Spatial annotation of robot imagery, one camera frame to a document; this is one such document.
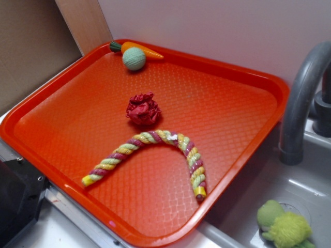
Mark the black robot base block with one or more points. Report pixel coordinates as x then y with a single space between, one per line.
22 191

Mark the red crumpled paper ball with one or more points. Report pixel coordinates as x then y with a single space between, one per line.
143 110

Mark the light green textured ball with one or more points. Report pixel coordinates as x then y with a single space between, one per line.
134 59

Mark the orange plastic tray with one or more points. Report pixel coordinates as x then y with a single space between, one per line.
79 118

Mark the orange toy carrot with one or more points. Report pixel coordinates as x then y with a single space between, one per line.
150 54

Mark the light wooden board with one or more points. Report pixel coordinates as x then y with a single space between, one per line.
86 23

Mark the grey toy faucet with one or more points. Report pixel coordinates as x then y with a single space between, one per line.
310 94

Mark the grey toy sink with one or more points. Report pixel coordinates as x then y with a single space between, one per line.
303 188

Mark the brown cardboard panel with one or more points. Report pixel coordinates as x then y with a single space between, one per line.
36 44

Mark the green plush toy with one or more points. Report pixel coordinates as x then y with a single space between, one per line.
283 228

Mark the multicolour twisted rope toy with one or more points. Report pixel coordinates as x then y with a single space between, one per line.
178 140

